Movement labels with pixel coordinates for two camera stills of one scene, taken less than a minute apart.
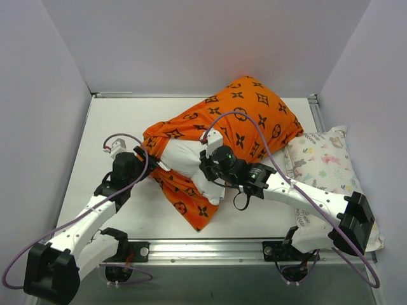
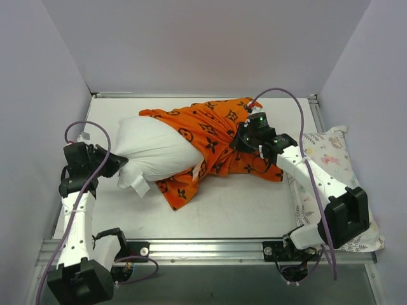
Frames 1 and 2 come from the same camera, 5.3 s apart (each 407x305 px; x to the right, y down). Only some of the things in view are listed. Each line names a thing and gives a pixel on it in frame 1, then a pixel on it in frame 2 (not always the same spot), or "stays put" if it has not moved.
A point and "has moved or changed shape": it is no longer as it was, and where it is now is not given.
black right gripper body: (205, 166) to (241, 140)
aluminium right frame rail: (317, 114) stays put
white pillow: (183, 157) to (155, 150)
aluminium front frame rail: (227, 252) stays put
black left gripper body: (144, 157) to (112, 162)
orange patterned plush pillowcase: (252, 121) has moved or changed shape
